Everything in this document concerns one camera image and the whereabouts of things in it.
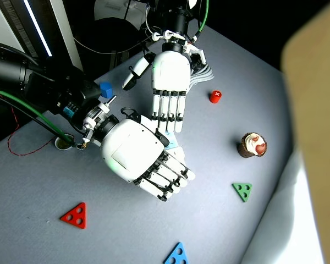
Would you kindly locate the red cylinder block white cross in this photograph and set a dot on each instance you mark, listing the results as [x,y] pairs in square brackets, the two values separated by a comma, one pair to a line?
[215,96]

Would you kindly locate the green triangle block with holes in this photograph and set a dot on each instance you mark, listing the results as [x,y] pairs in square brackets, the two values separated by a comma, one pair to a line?
[243,191]

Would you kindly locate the blue cube block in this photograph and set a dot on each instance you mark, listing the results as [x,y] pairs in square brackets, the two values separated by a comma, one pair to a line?
[105,89]

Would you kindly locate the small white bowl of beans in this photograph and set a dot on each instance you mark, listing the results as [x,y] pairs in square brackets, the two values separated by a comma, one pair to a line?
[61,143]

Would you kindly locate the toy cupcake with cream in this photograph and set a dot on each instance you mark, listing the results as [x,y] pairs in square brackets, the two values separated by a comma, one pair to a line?
[251,145]

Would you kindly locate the grey table cloth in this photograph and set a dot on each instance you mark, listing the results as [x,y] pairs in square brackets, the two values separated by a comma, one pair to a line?
[126,233]

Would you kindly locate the white light strip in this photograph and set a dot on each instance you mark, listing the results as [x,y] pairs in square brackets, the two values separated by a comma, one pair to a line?
[38,28]

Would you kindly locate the white power strip blue sockets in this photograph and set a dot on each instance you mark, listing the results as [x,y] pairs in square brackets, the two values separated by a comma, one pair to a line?
[171,143]

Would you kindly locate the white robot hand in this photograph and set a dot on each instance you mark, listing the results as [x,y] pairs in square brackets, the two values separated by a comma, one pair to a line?
[132,148]
[170,74]

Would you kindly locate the blue triangle block with holes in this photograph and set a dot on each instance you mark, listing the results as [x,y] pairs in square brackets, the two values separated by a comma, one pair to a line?
[177,255]

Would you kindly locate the red triangle block with holes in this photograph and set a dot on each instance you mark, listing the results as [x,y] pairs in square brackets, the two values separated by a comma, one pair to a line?
[77,217]

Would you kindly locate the tan wooden board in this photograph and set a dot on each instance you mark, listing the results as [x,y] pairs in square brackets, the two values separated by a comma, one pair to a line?
[319,110]

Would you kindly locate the white backdrop cloth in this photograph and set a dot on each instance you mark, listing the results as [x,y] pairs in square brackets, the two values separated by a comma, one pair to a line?
[291,220]

